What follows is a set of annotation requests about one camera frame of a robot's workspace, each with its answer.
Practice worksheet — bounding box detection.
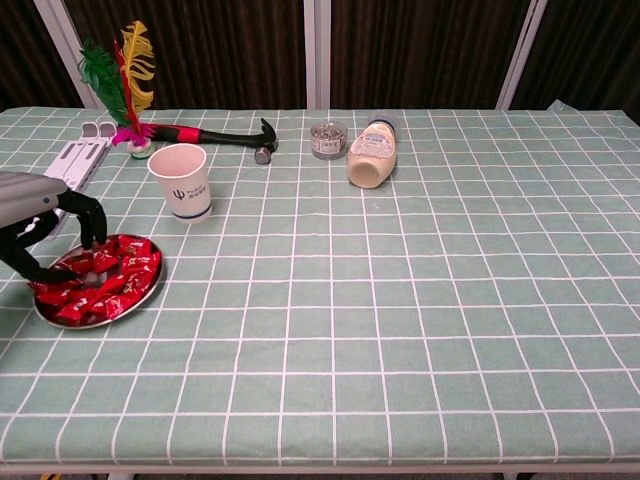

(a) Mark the white paper cup blue logo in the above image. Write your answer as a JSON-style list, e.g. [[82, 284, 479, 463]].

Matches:
[[147, 142, 214, 224]]

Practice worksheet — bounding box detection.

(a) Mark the black red claw hammer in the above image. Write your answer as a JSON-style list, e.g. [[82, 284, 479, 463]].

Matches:
[[142, 117, 280, 166]]

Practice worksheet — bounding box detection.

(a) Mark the round stainless steel plate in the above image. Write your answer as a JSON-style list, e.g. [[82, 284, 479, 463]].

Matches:
[[32, 233, 165, 330]]

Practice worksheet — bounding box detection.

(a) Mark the colourful feather shuttlecock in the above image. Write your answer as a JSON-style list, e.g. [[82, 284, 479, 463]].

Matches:
[[77, 19, 156, 160]]

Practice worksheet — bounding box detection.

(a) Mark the red candy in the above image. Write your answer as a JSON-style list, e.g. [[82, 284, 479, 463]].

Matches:
[[97, 293, 139, 320], [53, 304, 96, 326], [122, 252, 162, 275], [29, 280, 84, 304], [117, 236, 154, 256], [52, 252, 96, 274], [92, 248, 121, 275], [113, 272, 155, 296]]

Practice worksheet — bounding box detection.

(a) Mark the white folding laptop stand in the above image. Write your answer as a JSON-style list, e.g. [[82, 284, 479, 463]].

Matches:
[[42, 121, 117, 224]]

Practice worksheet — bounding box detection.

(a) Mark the clear jar of paper clips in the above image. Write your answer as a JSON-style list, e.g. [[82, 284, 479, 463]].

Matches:
[[309, 121, 350, 161]]

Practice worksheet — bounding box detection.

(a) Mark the green white checked tablecloth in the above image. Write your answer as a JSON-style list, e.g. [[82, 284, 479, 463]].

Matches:
[[0, 99, 640, 469]]

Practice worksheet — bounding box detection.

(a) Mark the beige mayonnaise squeeze bottle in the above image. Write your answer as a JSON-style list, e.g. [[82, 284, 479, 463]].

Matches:
[[346, 112, 401, 190]]

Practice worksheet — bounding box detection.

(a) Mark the white metal frame post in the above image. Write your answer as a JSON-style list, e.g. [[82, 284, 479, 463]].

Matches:
[[302, 0, 332, 110], [32, 0, 101, 110], [495, 0, 550, 110]]

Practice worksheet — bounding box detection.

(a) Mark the dark brown curtain panel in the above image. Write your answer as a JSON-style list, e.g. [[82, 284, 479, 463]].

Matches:
[[509, 0, 640, 126], [0, 0, 86, 114], [49, 0, 307, 110], [329, 0, 532, 110]]

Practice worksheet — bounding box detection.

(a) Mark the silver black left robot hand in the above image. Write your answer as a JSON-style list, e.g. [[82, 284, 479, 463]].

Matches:
[[0, 171, 109, 285]]

